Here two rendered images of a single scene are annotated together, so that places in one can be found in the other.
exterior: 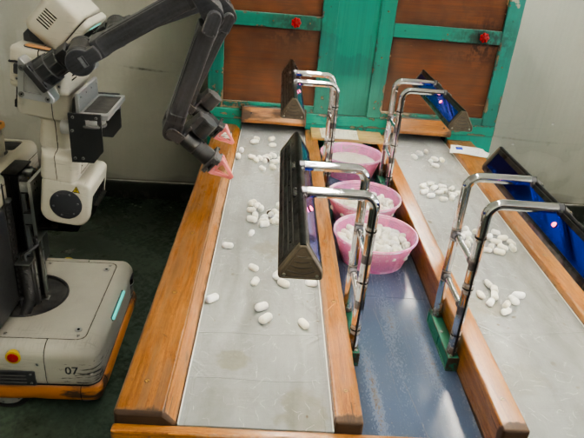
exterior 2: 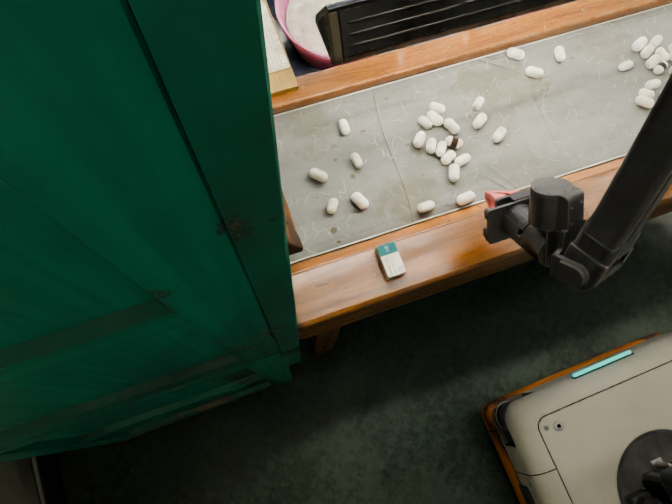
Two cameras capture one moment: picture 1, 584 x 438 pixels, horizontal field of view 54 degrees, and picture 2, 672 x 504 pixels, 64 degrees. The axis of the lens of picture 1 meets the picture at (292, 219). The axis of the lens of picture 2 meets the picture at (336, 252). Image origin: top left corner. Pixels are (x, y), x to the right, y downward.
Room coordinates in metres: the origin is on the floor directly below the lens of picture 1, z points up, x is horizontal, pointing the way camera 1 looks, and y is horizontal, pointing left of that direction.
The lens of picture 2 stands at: (2.60, 0.53, 1.68)
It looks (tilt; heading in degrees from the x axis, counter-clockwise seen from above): 73 degrees down; 244
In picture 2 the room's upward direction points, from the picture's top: 10 degrees clockwise
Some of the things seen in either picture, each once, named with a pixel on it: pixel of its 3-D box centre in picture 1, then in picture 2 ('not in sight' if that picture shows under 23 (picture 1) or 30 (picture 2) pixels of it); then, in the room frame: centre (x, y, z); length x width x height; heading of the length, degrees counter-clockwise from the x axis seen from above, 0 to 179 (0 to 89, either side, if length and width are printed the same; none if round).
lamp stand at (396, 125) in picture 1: (411, 140); not in sight; (2.16, -0.44, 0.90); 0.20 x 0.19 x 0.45; 3
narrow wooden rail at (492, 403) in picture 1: (415, 234); not in sight; (1.72, -0.42, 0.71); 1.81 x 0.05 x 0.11; 3
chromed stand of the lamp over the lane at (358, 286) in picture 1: (325, 262); not in sight; (1.17, -0.09, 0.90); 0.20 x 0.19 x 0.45; 3
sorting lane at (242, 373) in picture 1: (268, 219); (658, 74); (1.70, 0.08, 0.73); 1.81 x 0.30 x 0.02; 3
